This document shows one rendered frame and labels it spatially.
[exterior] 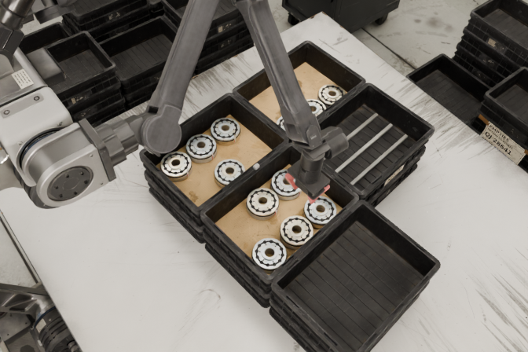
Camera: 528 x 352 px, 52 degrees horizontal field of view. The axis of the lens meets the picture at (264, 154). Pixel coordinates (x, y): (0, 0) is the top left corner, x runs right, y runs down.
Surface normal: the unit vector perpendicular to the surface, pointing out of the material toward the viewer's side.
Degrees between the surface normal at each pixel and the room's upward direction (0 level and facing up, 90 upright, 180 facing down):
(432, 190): 0
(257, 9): 63
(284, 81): 52
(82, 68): 0
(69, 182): 90
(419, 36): 0
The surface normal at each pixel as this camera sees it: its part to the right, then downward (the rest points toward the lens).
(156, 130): 0.51, 0.15
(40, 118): 0.04, -0.59
